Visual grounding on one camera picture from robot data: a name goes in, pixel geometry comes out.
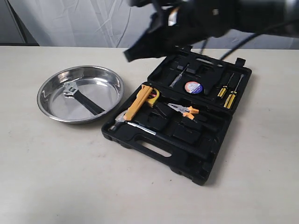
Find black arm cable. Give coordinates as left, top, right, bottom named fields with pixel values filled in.
left=198, top=20, right=299, bottom=60

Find round stainless steel pan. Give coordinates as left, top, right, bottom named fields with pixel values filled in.
left=36, top=65, right=124, bottom=124

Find black plastic tool case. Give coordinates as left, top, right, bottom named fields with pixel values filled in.
left=102, top=48, right=252, bottom=185

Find black handled adjustable wrench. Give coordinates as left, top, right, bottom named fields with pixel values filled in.
left=63, top=81, right=105, bottom=115

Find black handled claw hammer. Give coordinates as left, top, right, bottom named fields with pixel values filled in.
left=109, top=110, right=210, bottom=161

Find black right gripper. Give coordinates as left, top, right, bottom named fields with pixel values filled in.
left=124, top=0, right=236, bottom=62

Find yellow tape measure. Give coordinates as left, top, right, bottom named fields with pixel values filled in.
left=146, top=88, right=160, bottom=108

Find black electrical tape roll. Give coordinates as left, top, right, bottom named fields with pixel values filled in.
left=184, top=81, right=203, bottom=94

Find clear test pen screwdriver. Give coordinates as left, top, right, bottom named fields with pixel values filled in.
left=169, top=64, right=189, bottom=88

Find yellow black screwdriver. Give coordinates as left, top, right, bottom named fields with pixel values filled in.
left=224, top=74, right=244, bottom=109
left=217, top=73, right=235, bottom=98

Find orange handled long nose pliers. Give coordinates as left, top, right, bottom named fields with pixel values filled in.
left=167, top=103, right=199, bottom=120

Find yellow black screwdriver right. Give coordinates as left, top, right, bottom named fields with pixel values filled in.
left=224, top=74, right=244, bottom=109

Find white backdrop curtain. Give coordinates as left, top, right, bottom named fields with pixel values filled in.
left=8, top=0, right=155, bottom=49

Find yellow black screwdriver left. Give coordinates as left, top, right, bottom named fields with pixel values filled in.
left=217, top=73, right=235, bottom=98

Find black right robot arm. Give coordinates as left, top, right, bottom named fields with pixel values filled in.
left=124, top=0, right=299, bottom=62

